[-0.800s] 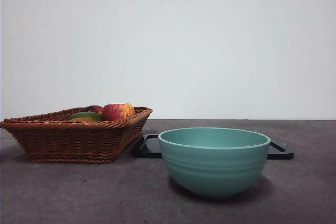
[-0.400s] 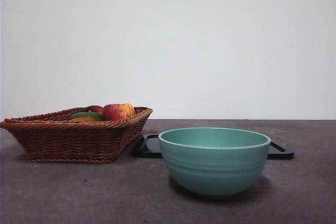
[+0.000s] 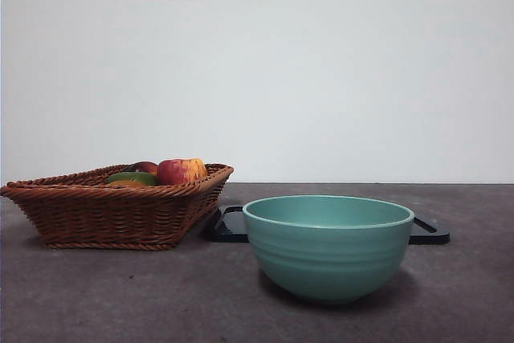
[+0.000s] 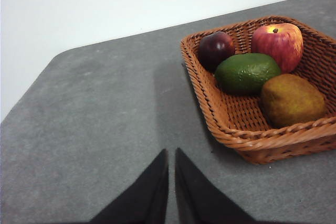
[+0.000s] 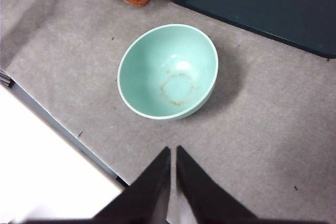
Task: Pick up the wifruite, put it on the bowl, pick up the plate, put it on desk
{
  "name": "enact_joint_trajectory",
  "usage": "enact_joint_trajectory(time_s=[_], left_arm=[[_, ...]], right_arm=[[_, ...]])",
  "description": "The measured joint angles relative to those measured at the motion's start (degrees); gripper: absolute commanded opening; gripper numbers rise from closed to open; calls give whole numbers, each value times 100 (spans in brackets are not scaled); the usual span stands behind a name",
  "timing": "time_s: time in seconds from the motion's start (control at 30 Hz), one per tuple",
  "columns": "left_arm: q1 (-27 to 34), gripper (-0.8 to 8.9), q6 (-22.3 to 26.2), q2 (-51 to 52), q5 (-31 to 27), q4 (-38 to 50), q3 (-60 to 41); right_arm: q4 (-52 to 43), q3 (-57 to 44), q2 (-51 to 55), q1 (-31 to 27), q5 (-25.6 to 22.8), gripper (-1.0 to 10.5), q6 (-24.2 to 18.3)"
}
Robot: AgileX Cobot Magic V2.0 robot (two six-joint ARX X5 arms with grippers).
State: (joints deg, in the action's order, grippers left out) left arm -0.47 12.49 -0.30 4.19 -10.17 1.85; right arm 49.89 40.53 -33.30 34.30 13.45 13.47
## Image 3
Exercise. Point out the teal ceramic bowl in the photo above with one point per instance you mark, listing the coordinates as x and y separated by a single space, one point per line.
329 258

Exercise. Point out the black rectangular tray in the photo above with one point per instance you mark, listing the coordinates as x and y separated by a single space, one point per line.
227 226

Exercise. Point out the red yellow apple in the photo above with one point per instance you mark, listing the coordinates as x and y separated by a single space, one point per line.
176 170

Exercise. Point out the dark red plum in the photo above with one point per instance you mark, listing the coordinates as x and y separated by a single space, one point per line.
142 166

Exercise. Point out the green avocado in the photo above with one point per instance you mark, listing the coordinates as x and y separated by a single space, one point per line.
128 177

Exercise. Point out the brown wicker basket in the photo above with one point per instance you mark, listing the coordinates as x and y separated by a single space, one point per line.
100 218

